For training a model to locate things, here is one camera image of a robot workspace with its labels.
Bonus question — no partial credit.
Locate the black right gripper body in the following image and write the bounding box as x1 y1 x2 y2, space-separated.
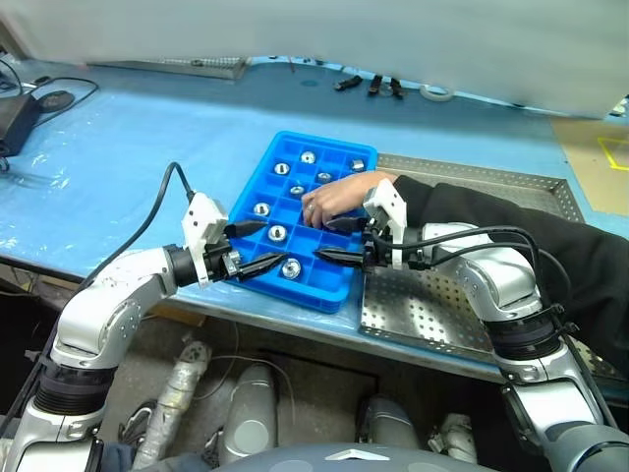
362 218 395 270

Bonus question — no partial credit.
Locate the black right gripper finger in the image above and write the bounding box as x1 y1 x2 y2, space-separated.
323 216 371 233
313 248 368 269

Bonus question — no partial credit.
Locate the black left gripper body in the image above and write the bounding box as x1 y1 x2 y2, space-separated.
203 228 246 284

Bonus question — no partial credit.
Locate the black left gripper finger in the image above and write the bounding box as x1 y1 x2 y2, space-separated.
224 220 269 240
238 253 288 283

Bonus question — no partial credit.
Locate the blue compartment tray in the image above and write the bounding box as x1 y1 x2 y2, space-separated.
226 130 379 316

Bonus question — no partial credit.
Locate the person bare hand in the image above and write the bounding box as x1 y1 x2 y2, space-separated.
300 170 399 230

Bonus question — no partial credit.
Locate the silver wrapped leg cover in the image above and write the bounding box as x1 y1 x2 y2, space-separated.
131 341 213 471
428 412 479 464

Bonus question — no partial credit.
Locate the grey rounded robot leg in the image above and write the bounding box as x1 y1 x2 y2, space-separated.
357 396 422 449
230 366 277 466

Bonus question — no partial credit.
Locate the white tape roll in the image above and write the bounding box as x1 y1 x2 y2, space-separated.
420 84 455 104

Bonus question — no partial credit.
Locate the long perforated metal tray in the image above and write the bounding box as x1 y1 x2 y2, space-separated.
86 56 253 81

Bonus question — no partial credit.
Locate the grey robot torso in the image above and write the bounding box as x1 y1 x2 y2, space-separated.
161 442 497 472

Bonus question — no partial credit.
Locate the black round disc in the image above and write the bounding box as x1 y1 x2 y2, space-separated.
41 90 76 112

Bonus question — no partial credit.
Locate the black power brick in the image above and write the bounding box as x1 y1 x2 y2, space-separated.
0 92 38 156

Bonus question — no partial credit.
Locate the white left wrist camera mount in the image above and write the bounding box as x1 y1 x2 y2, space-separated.
180 193 230 290

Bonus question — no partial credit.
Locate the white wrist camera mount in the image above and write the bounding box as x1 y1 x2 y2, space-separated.
362 177 409 269
180 193 230 290

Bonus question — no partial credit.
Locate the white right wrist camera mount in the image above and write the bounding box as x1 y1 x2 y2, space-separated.
362 177 409 269

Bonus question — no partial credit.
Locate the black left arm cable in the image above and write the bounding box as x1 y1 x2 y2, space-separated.
78 161 199 291

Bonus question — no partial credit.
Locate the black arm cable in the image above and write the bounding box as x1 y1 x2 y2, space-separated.
78 161 199 291
372 223 620 434

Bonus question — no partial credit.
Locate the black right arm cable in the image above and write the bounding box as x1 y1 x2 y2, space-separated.
372 223 620 434

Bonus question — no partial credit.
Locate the thin black cable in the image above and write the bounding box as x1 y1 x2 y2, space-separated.
27 76 101 124

